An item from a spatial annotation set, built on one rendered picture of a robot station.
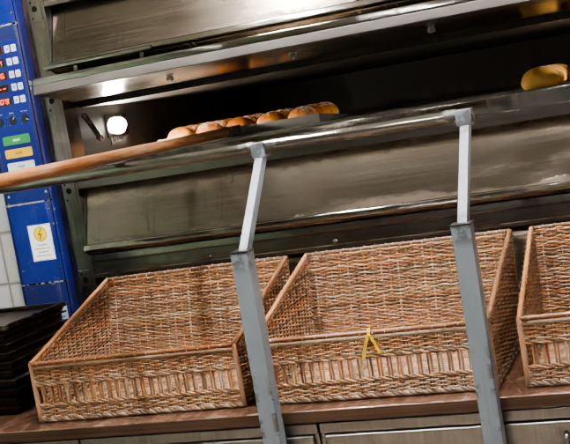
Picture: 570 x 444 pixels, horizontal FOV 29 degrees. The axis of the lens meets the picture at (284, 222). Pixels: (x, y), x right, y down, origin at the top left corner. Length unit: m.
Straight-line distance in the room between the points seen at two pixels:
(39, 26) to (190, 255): 0.77
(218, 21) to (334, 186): 0.53
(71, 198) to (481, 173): 1.17
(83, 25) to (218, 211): 0.64
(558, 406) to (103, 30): 1.61
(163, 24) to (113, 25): 0.16
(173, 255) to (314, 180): 0.47
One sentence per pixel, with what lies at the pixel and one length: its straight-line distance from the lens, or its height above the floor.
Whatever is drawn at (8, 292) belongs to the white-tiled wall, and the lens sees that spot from 3.38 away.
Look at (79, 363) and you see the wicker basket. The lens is 2.72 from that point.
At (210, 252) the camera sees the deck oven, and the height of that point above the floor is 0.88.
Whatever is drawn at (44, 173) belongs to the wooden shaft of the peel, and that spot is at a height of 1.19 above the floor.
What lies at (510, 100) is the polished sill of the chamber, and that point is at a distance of 2.79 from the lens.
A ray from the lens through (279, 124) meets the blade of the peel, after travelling 3.41.
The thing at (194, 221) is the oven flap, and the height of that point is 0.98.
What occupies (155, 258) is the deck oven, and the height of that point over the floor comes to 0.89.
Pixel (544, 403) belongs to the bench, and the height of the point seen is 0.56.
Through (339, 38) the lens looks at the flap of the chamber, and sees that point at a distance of 2.74.
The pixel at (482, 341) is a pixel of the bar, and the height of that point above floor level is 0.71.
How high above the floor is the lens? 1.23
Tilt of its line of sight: 6 degrees down
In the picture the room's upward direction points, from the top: 10 degrees counter-clockwise
